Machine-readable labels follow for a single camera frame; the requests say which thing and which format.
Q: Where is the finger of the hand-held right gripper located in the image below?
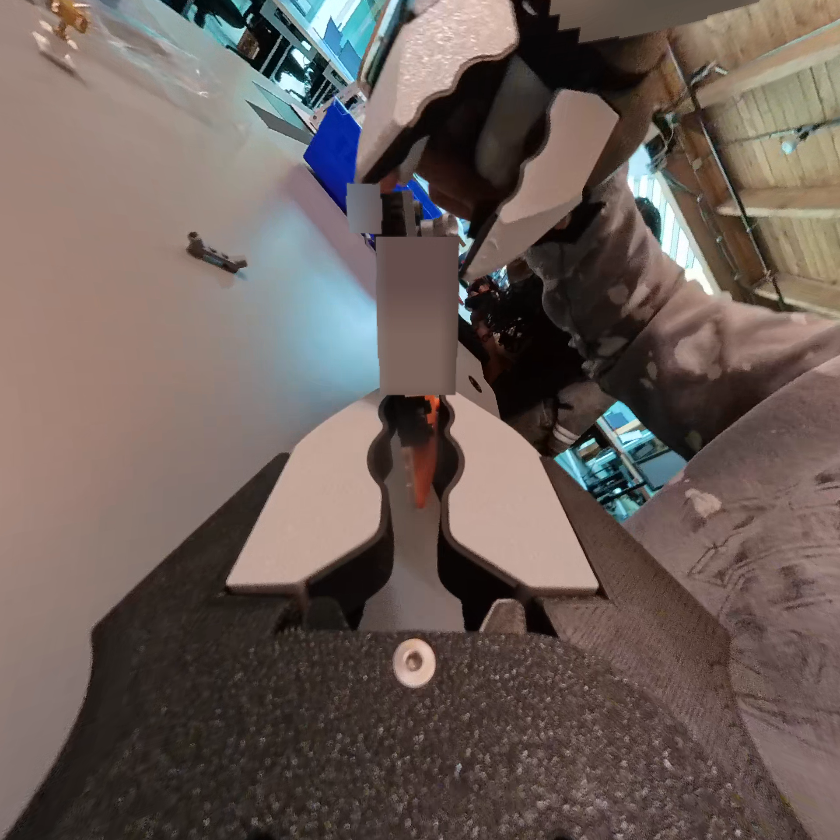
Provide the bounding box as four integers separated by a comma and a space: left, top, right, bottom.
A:
466, 90, 622, 279
357, 0, 521, 185

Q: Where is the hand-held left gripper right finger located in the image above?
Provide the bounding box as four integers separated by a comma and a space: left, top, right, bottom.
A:
437, 392, 602, 614

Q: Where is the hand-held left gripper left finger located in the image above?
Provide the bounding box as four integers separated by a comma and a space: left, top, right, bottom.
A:
226, 395, 399, 613

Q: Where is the orange white lego car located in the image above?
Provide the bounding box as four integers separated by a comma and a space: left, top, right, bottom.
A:
378, 178, 460, 509

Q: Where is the person's right forearm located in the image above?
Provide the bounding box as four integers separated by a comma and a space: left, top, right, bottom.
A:
525, 171, 840, 454

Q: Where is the grey bumpy lego piece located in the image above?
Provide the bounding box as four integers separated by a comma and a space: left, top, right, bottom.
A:
185, 233, 250, 275

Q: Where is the blue storage bin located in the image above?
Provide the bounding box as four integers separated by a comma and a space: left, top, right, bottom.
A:
302, 99, 447, 224

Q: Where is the clear plastic bag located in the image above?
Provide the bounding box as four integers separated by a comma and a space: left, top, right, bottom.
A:
33, 0, 263, 119

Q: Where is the small gold trophy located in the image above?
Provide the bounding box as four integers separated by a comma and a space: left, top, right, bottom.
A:
46, 0, 93, 38

